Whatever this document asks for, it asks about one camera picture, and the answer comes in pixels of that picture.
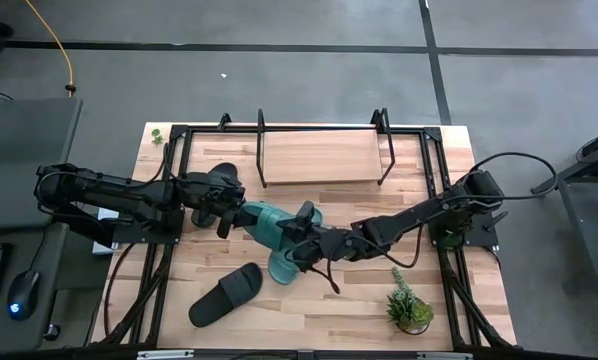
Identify dark grey metal cart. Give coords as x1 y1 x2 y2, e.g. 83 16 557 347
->
530 124 598 292

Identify black computer mouse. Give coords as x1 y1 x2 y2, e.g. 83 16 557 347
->
6 268 42 323

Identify grey desk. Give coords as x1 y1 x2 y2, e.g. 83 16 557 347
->
0 97 84 354

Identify black looping arm cable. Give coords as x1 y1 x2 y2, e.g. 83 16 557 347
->
448 151 559 206

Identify wooden shelf with black rails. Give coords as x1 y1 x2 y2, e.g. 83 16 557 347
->
255 107 398 190

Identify white box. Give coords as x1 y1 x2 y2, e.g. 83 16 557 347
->
91 206 121 257

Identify yellow cable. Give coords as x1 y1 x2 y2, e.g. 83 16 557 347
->
23 0 76 99

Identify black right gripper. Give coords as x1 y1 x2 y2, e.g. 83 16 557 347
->
280 200 369 274

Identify black slide sandal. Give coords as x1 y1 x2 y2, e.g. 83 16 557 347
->
190 161 241 230
187 261 264 329

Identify silver metal bracket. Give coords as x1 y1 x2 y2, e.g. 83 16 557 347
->
136 349 196 360
416 351 474 360

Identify potted green succulent plant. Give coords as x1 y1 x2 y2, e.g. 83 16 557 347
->
385 266 436 336

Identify teal slide sandal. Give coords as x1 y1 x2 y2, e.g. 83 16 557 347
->
267 247 303 286
239 201 325 253

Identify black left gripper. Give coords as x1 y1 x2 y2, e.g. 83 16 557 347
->
176 171 259 241

